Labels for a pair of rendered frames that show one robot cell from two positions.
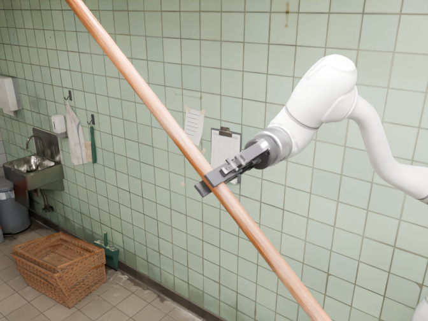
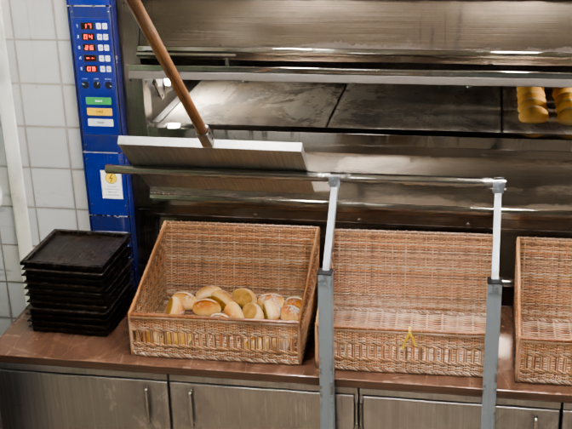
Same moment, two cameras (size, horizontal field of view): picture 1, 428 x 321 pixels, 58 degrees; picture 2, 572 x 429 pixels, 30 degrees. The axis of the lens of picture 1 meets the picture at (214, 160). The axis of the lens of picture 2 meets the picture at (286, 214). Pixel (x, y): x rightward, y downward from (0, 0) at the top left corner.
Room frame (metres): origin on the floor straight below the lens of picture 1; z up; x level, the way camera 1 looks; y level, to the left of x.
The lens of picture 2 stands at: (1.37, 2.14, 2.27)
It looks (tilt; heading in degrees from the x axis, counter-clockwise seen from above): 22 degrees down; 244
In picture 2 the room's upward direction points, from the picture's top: 2 degrees counter-clockwise
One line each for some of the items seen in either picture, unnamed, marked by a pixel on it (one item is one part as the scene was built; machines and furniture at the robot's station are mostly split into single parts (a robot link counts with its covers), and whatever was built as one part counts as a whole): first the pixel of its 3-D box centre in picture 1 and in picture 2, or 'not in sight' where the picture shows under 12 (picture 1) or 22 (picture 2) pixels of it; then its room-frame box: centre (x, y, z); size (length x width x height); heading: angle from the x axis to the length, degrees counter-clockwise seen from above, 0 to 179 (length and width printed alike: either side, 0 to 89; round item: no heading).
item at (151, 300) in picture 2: not in sight; (228, 288); (0.14, -0.78, 0.72); 0.56 x 0.49 x 0.28; 144
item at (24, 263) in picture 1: (58, 262); not in sight; (2.71, 1.31, 0.26); 0.56 x 0.49 x 0.28; 59
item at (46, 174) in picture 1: (34, 179); not in sight; (3.40, 1.74, 0.71); 0.47 x 0.36 x 0.91; 52
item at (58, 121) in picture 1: (59, 126); not in sight; (3.29, 1.37, 1.28); 0.09 x 0.09 x 0.20; 52
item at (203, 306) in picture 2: not in sight; (206, 306); (0.18, -0.88, 0.62); 0.10 x 0.07 x 0.05; 144
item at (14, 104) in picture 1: (7, 95); not in sight; (3.80, 2.06, 1.44); 0.28 x 0.11 x 0.38; 52
